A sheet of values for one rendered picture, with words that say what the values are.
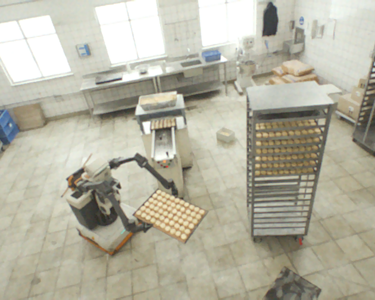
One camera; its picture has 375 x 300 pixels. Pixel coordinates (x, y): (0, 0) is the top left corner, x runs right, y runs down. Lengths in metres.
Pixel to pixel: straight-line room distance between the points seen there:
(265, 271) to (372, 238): 1.34
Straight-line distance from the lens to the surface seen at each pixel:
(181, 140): 4.20
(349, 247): 3.75
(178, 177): 3.74
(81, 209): 3.47
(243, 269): 3.36
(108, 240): 3.55
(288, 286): 3.30
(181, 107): 3.94
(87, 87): 6.52
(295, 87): 2.74
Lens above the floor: 2.91
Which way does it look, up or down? 35 degrees down
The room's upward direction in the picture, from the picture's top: 9 degrees counter-clockwise
